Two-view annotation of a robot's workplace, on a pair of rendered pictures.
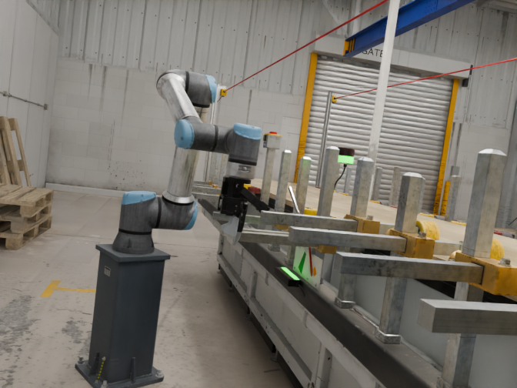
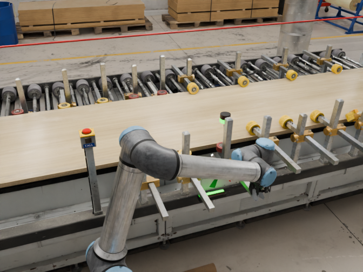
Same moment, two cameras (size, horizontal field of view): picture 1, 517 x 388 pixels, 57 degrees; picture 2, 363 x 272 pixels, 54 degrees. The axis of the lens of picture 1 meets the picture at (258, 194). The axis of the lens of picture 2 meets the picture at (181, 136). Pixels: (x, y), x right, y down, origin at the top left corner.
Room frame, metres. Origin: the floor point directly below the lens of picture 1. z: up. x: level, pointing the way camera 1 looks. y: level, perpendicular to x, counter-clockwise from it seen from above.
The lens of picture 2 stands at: (2.04, 1.46, 2.12)
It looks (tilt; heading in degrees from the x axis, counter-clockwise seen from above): 32 degrees down; 265
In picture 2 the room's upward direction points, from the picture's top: 1 degrees clockwise
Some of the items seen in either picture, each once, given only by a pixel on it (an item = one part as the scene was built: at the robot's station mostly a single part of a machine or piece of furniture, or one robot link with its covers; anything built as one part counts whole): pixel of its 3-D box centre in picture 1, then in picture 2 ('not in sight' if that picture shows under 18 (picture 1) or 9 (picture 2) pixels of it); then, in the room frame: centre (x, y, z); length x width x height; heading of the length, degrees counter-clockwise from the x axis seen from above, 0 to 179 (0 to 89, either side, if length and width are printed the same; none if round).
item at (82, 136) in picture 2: (271, 142); (87, 138); (2.36, -0.03, 1.18); 0.07 x 0.07 x 0.08; 15
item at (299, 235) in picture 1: (393, 242); (308, 139); (1.09, -0.32, 0.95); 0.50 x 0.04 x 0.04; 105
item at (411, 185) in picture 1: (398, 271); (296, 147); (1.14, -0.36, 0.87); 0.03 x 0.03 x 0.48; 15
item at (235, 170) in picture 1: (241, 171); not in sight; (1.50, 0.06, 1.05); 0.10 x 0.09 x 0.05; 14
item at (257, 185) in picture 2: (235, 196); (261, 180); (1.50, 0.07, 0.97); 0.09 x 0.08 x 0.12; 104
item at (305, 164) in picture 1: (297, 217); (185, 167); (1.87, -0.16, 0.89); 0.03 x 0.03 x 0.48; 15
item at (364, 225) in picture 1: (359, 225); (266, 143); (1.36, -0.30, 0.95); 0.13 x 0.06 x 0.05; 15
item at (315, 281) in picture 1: (306, 265); (220, 181); (1.65, -0.20, 0.75); 0.26 x 0.01 x 0.10; 15
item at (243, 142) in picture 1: (245, 144); (263, 151); (1.51, 0.06, 1.14); 0.10 x 0.09 x 0.12; 23
